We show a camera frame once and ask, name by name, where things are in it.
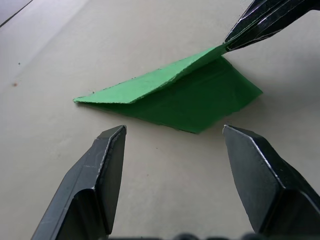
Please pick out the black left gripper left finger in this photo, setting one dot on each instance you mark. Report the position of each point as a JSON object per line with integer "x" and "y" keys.
{"x": 85, "y": 190}

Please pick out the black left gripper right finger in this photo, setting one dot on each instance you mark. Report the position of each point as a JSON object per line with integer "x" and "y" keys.
{"x": 270, "y": 190}

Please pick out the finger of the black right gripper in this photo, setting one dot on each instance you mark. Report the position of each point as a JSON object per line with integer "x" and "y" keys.
{"x": 280, "y": 22}
{"x": 255, "y": 17}

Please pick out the green paper sheet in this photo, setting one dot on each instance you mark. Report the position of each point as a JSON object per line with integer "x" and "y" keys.
{"x": 180, "y": 105}

